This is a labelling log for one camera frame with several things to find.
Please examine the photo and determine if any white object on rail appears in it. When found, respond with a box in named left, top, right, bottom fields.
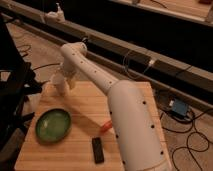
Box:
left=45, top=3, right=65, bottom=22

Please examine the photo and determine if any black cable by rail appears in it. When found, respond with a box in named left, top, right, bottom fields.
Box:
left=32, top=36, right=90, bottom=76

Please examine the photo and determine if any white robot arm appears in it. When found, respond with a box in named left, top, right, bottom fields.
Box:
left=51, top=42, right=171, bottom=171

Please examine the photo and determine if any black remote control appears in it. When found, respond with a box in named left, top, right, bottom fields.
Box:
left=92, top=137, right=104, bottom=164

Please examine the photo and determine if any orange carrot toy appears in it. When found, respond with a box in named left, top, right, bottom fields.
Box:
left=100, top=120, right=112, bottom=133

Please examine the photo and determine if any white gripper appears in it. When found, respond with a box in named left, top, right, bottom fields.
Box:
left=51, top=67, right=77, bottom=89

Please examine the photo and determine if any black floor cable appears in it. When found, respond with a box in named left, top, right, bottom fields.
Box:
left=158, top=109, right=213, bottom=171

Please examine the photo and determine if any blue power box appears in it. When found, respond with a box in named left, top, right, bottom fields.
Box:
left=169, top=99, right=189, bottom=117

